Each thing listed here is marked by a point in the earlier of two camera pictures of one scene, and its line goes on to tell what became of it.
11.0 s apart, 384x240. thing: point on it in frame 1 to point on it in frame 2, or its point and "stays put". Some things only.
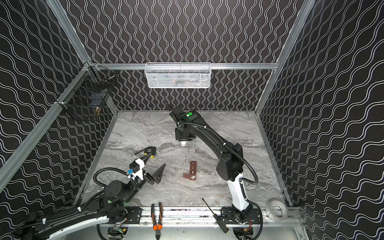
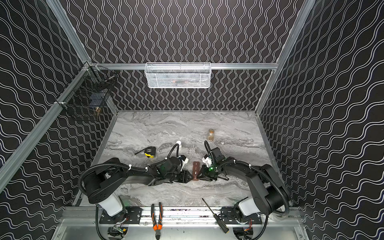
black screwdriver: x=220 y=222 stays put
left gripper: x=147 y=170 to x=182 y=175
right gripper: x=184 y=135 to x=205 y=173
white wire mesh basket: x=177 y=75 stays put
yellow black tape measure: x=151 y=149 stays put
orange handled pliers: x=157 y=227 stays put
